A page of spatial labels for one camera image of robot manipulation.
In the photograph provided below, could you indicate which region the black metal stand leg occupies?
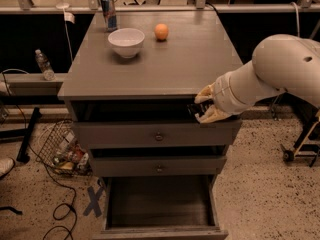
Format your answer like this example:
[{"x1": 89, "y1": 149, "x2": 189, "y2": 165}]
[{"x1": 16, "y1": 107, "x2": 41, "y2": 163}]

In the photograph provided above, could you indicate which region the blue silver energy drink can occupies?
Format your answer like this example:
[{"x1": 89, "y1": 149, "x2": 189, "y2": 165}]
[{"x1": 100, "y1": 0, "x2": 117, "y2": 32}]

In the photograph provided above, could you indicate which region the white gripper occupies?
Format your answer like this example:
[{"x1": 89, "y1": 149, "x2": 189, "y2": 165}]
[{"x1": 194, "y1": 72, "x2": 253, "y2": 124}]

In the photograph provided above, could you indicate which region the grey wooden drawer cabinet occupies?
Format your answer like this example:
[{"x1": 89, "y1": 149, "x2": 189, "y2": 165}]
[{"x1": 57, "y1": 9, "x2": 258, "y2": 240}]

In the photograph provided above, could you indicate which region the black rxbar chocolate bar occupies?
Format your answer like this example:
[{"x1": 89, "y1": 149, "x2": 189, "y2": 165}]
[{"x1": 187, "y1": 101, "x2": 214, "y2": 120}]

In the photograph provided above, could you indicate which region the orange fruit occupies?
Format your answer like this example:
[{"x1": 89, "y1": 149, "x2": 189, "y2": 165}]
[{"x1": 154, "y1": 24, "x2": 169, "y2": 41}]

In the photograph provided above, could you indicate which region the wheeled cart frame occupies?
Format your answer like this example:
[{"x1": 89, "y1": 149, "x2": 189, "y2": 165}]
[{"x1": 281, "y1": 110, "x2": 320, "y2": 167}]

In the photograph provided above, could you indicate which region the wire basket with groceries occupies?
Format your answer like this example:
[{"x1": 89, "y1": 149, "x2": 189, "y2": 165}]
[{"x1": 37, "y1": 120, "x2": 92, "y2": 176}]

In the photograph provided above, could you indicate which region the grey middle drawer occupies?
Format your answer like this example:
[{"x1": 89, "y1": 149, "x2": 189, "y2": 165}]
[{"x1": 90, "y1": 156, "x2": 226, "y2": 177}]

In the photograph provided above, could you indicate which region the grey open bottom drawer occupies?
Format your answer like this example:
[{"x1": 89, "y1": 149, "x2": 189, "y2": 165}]
[{"x1": 92, "y1": 175, "x2": 228, "y2": 240}]

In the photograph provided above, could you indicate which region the white ceramic bowl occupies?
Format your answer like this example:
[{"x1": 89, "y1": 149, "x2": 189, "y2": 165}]
[{"x1": 108, "y1": 28, "x2": 145, "y2": 58}]

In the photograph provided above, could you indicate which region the clear plastic water bottle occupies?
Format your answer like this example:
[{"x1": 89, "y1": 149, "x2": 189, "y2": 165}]
[{"x1": 35, "y1": 49, "x2": 55, "y2": 81}]

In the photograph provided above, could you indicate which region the white shoe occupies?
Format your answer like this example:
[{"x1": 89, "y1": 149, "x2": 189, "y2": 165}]
[{"x1": 0, "y1": 157, "x2": 15, "y2": 178}]

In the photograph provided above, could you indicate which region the grey top drawer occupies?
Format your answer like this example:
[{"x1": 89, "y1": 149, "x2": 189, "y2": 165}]
[{"x1": 73, "y1": 120, "x2": 242, "y2": 149}]

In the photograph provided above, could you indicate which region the white cord with tag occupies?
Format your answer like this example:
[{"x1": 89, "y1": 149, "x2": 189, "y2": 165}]
[{"x1": 49, "y1": 0, "x2": 76, "y2": 64}]

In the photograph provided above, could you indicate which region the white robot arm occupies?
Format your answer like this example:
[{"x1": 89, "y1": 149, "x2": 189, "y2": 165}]
[{"x1": 195, "y1": 34, "x2": 320, "y2": 124}]

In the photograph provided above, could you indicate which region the black floor cable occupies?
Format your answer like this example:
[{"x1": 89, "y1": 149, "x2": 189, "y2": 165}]
[{"x1": 0, "y1": 71, "x2": 78, "y2": 240}]

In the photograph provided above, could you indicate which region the white hanging cable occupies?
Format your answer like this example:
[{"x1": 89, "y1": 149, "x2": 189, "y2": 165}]
[{"x1": 290, "y1": 1, "x2": 302, "y2": 38}]

